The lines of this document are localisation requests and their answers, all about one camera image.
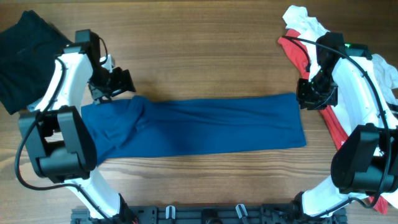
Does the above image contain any blue polo shirt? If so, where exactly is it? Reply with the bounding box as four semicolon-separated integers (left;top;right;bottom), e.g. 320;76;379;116
81;93;307;164

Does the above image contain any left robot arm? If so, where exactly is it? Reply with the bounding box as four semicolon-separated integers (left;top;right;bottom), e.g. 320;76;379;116
14;29;139;223

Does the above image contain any red shirt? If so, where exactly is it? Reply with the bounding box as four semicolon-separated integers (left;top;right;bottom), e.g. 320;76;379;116
277;28;389;215

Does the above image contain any grey folded garment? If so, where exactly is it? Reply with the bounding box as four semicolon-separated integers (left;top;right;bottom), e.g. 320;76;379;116
27;105;36;112

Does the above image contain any white printed shirt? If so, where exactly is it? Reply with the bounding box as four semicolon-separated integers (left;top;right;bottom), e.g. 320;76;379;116
371;53;398;209

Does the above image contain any black folded garment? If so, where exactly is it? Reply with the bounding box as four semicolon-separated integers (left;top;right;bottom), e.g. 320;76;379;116
1;11;71;114

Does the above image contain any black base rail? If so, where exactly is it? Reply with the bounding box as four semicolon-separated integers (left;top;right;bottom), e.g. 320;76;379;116
71;203;348;224

